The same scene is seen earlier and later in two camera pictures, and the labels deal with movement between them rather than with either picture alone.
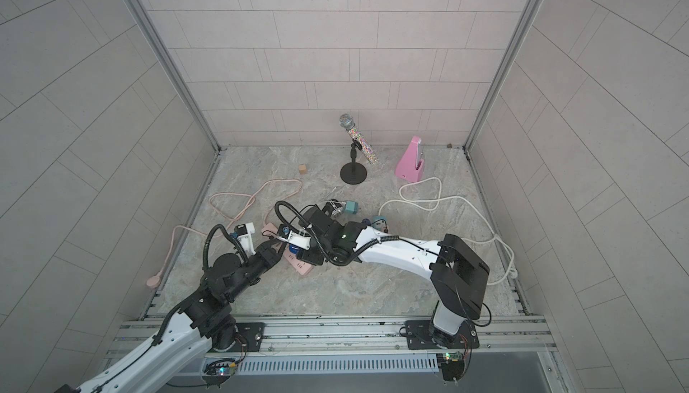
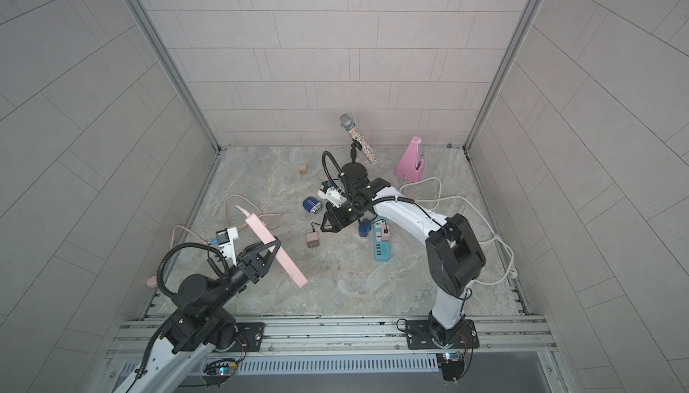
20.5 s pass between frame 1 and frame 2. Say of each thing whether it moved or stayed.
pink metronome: stayed
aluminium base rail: stayed
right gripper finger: moved
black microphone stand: stayed
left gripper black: stayed
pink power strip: moved
